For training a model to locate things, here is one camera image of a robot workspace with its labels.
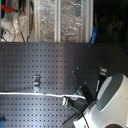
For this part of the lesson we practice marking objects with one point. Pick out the metal cable clip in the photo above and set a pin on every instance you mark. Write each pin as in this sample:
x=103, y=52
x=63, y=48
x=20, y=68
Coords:
x=36, y=83

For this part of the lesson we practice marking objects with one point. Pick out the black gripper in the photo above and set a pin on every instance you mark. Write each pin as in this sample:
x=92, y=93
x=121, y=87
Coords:
x=80, y=100

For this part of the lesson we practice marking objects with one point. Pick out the metal clip right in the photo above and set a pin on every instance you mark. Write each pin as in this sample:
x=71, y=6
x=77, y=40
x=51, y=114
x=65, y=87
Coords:
x=103, y=71

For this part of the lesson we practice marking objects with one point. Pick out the black perforated board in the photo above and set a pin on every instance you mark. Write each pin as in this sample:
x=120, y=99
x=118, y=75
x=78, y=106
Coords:
x=54, y=63

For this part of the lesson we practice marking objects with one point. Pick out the blue clamp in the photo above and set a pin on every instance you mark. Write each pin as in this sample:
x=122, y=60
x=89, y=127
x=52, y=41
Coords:
x=94, y=34

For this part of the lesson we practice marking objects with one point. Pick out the red tool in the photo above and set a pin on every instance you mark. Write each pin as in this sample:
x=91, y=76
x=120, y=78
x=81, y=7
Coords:
x=8, y=8

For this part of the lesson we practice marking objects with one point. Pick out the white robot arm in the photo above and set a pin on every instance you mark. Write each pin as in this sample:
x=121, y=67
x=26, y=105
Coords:
x=109, y=110

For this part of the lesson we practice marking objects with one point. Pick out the blue object corner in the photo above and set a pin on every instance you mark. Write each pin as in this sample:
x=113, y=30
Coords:
x=2, y=121

